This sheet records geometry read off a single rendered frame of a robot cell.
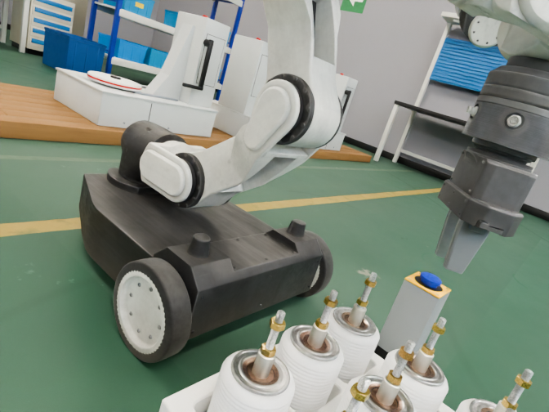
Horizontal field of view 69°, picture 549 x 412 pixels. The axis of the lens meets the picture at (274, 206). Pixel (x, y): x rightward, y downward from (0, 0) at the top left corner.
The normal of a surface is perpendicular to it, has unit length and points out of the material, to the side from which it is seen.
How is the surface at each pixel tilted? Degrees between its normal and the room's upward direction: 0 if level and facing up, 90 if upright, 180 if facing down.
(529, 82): 89
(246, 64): 90
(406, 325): 90
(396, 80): 90
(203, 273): 45
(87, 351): 0
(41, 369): 0
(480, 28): 111
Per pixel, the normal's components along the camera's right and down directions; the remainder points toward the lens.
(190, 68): -0.61, 0.06
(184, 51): 0.73, 0.41
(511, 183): -0.14, 0.26
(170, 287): 0.60, -0.57
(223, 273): 0.72, -0.35
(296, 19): -0.61, 0.47
